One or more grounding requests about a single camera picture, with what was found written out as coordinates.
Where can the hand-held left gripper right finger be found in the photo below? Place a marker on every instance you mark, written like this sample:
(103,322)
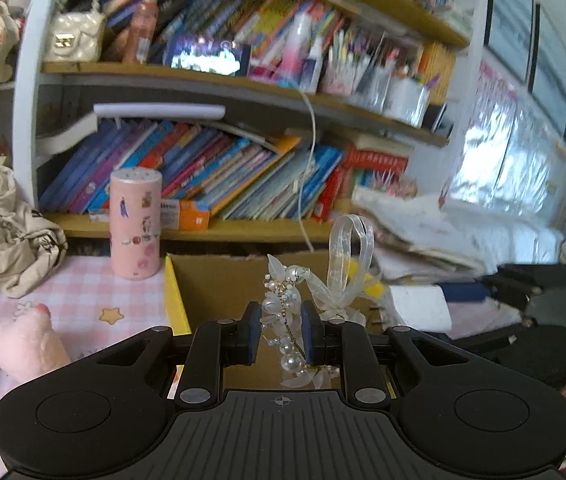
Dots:
(309,334)

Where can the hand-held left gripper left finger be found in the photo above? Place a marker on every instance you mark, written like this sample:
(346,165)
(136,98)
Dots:
(252,334)

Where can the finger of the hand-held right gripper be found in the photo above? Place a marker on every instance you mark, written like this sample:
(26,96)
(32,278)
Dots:
(503,337)
(523,280)

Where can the pearl hair accessory with ribbon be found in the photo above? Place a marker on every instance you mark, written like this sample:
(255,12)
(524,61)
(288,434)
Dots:
(283,305)

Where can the yellow cardboard box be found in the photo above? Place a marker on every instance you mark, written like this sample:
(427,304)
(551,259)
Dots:
(213,285)

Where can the pink plush toy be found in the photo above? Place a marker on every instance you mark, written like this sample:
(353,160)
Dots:
(28,345)

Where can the stack of papers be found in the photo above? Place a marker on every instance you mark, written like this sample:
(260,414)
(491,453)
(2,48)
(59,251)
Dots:
(423,230)

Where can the orange small box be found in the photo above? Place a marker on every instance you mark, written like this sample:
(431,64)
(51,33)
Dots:
(188,215)

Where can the pink cylindrical canister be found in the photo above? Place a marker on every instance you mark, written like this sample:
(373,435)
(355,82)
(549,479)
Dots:
(134,225)

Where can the row of colourful children's books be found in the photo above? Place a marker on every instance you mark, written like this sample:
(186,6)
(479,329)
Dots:
(203,170)

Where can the red thick books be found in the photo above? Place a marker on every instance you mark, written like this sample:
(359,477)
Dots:
(373,165)

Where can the clear pen holder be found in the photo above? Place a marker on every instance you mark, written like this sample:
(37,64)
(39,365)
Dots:
(408,100)

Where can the white open book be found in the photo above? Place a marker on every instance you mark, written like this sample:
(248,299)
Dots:
(153,110)

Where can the beige cloth bag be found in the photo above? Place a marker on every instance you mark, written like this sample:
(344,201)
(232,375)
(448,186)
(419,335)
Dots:
(3,240)

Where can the pen holder with pens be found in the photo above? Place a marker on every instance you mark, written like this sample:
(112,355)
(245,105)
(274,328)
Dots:
(358,70)

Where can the purple picture box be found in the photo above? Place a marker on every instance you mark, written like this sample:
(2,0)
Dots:
(208,55)

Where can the white pink bottle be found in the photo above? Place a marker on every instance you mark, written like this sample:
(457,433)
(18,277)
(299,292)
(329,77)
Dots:
(300,50)

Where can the row of thin colourful booklets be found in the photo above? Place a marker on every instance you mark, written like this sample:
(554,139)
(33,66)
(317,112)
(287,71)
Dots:
(243,15)

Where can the white bookshelf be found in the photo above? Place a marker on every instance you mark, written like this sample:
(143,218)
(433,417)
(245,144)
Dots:
(30,85)

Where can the white quilted handbag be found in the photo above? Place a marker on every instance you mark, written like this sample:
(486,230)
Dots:
(74,35)

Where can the wall poster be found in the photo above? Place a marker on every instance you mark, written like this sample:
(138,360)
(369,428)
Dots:
(553,60)

